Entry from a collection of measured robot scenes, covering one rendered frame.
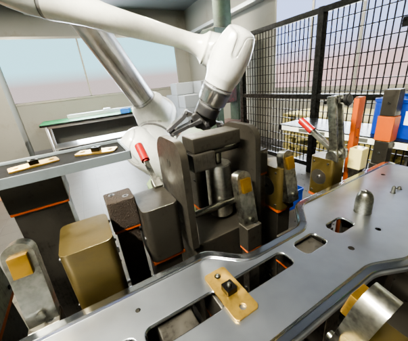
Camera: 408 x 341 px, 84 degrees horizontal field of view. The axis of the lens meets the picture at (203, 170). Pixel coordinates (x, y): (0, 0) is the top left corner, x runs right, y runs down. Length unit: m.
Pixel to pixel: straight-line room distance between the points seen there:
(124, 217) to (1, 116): 5.80
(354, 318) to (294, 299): 0.11
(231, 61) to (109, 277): 0.55
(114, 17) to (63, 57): 5.89
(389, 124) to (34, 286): 0.99
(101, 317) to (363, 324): 0.31
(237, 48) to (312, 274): 0.53
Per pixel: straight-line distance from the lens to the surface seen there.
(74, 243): 0.40
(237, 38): 0.66
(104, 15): 0.71
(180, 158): 0.38
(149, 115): 1.01
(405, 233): 0.55
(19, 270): 0.40
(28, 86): 6.61
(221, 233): 0.52
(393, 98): 0.95
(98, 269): 0.40
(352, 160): 0.77
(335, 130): 0.68
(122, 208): 0.44
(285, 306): 0.36
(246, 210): 0.49
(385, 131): 0.97
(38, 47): 6.63
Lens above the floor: 1.29
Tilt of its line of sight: 22 degrees down
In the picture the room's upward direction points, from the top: 6 degrees counter-clockwise
